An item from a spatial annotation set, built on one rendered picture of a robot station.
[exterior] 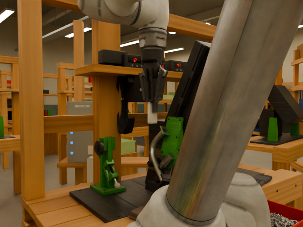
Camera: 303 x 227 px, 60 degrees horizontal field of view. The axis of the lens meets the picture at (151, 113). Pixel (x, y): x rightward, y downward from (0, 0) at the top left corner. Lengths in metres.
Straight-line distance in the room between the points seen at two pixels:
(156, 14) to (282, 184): 1.25
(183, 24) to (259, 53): 1.59
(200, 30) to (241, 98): 1.70
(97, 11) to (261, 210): 0.64
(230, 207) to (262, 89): 0.33
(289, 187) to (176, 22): 1.26
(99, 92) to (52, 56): 10.59
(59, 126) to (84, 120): 0.14
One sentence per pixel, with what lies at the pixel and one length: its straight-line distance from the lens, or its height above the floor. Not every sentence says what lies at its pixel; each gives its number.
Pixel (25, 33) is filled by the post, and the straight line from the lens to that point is 1.40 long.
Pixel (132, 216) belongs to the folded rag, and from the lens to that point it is 1.08.
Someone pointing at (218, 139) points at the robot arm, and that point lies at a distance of 0.39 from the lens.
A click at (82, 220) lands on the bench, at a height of 0.88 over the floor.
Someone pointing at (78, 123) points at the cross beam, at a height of 1.23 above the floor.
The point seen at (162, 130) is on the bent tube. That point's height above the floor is 1.20.
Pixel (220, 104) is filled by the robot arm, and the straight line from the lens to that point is 0.37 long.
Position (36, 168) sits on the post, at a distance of 1.41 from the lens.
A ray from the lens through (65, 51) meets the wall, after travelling 12.31.
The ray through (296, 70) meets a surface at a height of 1.93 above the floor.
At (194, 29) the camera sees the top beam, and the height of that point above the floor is 1.88.
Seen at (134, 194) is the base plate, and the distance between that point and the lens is 1.34.
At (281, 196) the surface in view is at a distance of 1.74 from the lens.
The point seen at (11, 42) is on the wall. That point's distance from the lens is 11.57.
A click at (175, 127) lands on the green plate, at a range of 1.36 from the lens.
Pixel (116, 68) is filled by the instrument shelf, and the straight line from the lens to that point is 1.41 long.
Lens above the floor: 1.35
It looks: 2 degrees down
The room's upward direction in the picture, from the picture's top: straight up
